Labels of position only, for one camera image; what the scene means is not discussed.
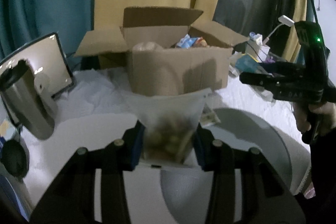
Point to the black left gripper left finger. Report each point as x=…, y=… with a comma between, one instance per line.
x=119, y=156

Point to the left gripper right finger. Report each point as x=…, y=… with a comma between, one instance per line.
x=213, y=155

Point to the brown cardboard box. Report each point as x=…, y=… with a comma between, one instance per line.
x=145, y=45

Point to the clear plastic pastry box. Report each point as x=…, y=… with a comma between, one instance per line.
x=208, y=117

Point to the white usb adapter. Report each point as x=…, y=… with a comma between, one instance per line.
x=284, y=20

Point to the clear bag of nuts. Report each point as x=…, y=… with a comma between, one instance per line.
x=169, y=122

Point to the teal curtain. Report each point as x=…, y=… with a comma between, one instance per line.
x=50, y=1

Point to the orange rice cracker bag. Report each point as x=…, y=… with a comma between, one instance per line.
x=201, y=42

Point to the black headphones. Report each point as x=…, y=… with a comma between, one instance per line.
x=15, y=158

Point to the person's right hand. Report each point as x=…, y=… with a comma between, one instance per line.
x=305, y=114

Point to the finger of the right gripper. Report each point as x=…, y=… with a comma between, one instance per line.
x=282, y=68
x=267, y=82

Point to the blue white snack bag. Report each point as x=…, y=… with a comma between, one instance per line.
x=186, y=42

